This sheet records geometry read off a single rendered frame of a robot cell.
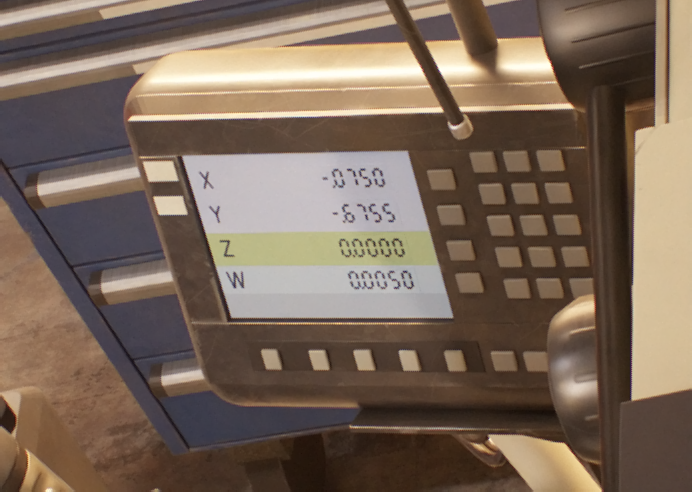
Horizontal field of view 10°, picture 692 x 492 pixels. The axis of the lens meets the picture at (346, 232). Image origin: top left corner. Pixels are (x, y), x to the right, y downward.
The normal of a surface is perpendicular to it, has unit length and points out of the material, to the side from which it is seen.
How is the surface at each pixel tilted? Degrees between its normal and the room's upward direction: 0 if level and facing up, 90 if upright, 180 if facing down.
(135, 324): 90
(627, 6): 41
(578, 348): 18
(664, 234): 0
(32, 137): 90
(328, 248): 71
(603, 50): 64
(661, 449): 0
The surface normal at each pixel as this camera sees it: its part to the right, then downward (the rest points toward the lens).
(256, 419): -0.12, 0.75
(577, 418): -0.58, 0.42
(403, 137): -0.41, 0.51
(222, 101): -0.43, -0.43
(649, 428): -0.37, -0.64
